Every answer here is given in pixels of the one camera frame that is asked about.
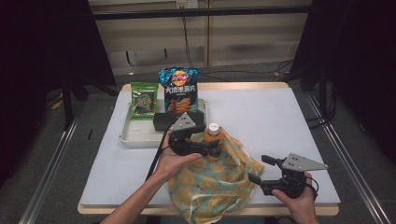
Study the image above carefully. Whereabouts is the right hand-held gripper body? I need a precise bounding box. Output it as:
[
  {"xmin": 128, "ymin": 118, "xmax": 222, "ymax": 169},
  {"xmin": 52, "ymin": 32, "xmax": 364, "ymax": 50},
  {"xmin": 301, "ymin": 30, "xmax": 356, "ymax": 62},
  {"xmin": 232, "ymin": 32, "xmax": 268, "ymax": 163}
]
[{"xmin": 260, "ymin": 152, "xmax": 329, "ymax": 200}]

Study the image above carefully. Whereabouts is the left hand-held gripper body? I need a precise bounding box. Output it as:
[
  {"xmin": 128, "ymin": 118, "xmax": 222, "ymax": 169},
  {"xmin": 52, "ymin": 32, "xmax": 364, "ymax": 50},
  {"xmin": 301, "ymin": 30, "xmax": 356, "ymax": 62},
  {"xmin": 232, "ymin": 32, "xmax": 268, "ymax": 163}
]
[{"xmin": 167, "ymin": 112, "xmax": 210, "ymax": 157}]

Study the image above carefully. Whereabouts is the orange bottle with white cap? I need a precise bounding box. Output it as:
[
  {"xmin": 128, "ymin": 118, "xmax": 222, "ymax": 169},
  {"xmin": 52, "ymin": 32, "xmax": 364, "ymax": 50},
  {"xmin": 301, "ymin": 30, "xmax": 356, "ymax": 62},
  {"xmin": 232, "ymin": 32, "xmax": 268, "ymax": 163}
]
[{"xmin": 202, "ymin": 121, "xmax": 226, "ymax": 162}]

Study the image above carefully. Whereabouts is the black box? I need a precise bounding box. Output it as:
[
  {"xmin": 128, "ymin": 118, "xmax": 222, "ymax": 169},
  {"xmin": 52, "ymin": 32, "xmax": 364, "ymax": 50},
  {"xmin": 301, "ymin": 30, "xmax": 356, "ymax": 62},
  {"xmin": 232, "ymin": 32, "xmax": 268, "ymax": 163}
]
[{"xmin": 152, "ymin": 109, "xmax": 207, "ymax": 132}]

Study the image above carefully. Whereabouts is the fruit print cloth bag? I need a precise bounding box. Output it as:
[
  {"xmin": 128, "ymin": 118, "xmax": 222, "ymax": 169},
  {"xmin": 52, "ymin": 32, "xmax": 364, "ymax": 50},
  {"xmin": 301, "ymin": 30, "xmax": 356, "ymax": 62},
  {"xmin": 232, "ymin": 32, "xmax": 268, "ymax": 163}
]
[{"xmin": 166, "ymin": 125, "xmax": 265, "ymax": 224}]

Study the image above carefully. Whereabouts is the white plastic tray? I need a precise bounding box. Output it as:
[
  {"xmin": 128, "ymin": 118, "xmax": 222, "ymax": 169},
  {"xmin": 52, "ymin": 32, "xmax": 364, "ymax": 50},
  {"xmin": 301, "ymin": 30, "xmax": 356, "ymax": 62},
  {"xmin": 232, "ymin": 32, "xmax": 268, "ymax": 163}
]
[{"xmin": 119, "ymin": 98, "xmax": 209, "ymax": 149}]

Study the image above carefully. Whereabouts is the blue potato chip bag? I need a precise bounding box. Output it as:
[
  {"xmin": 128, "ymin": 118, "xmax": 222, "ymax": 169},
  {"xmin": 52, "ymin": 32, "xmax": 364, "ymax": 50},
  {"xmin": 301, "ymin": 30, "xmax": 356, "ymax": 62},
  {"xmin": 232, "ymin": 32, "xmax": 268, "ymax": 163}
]
[{"xmin": 157, "ymin": 66, "xmax": 201, "ymax": 115}]

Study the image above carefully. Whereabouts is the green snack packet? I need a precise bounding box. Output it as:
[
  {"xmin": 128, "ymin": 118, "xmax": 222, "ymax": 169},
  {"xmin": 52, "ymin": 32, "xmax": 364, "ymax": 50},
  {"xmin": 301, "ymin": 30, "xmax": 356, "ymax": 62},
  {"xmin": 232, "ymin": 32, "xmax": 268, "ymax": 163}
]
[{"xmin": 129, "ymin": 81, "xmax": 160, "ymax": 120}]

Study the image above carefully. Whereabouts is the person's right hand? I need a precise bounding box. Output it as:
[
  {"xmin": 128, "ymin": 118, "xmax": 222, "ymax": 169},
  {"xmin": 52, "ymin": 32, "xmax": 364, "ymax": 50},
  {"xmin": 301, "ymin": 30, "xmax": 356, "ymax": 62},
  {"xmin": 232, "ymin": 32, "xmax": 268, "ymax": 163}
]
[{"xmin": 272, "ymin": 172, "xmax": 320, "ymax": 224}]

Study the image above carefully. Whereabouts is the person's left hand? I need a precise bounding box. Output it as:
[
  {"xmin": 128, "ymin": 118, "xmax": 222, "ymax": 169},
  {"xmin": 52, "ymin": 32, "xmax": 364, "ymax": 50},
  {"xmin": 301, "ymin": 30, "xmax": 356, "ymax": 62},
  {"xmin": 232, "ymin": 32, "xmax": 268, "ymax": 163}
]
[{"xmin": 154, "ymin": 130, "xmax": 204, "ymax": 183}]

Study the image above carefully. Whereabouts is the black horizontal bar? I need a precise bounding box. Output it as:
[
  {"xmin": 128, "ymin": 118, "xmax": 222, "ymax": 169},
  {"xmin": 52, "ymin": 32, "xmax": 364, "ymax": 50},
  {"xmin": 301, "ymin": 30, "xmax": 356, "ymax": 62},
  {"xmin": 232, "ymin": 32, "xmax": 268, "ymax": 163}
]
[{"xmin": 90, "ymin": 5, "xmax": 312, "ymax": 21}]

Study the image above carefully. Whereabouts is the black curtain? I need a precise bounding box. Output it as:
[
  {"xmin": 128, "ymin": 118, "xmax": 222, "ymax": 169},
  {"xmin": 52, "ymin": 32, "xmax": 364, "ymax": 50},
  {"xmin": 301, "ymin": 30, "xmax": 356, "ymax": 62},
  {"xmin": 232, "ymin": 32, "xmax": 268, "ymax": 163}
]
[
  {"xmin": 0, "ymin": 0, "xmax": 117, "ymax": 188},
  {"xmin": 288, "ymin": 0, "xmax": 396, "ymax": 164}
]

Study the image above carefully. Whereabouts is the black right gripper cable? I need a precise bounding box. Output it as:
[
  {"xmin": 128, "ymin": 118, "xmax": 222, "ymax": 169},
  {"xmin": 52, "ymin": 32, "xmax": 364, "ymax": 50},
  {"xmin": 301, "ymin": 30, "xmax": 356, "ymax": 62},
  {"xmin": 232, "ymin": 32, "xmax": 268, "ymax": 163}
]
[{"xmin": 305, "ymin": 176, "xmax": 319, "ymax": 200}]

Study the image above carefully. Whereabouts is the aluminium floor rail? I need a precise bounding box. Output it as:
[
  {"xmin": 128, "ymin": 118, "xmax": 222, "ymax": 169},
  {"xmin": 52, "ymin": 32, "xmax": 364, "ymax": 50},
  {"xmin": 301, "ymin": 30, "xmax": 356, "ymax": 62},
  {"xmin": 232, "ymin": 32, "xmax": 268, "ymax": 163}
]
[
  {"xmin": 18, "ymin": 115, "xmax": 82, "ymax": 224},
  {"xmin": 304, "ymin": 91, "xmax": 391, "ymax": 224}
]

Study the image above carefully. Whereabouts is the black wall cable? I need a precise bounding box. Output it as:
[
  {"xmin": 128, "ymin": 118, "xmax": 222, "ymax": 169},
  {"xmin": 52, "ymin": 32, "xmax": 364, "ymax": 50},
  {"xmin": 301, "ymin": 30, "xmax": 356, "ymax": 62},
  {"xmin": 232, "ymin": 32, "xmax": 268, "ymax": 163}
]
[{"xmin": 181, "ymin": 17, "xmax": 295, "ymax": 82}]

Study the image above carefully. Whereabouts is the white wall outlet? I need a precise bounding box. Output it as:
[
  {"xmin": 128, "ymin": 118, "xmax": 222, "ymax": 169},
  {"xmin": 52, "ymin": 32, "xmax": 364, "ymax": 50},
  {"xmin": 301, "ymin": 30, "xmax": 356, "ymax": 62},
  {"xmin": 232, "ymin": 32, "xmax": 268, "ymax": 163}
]
[{"xmin": 176, "ymin": 0, "xmax": 199, "ymax": 9}]

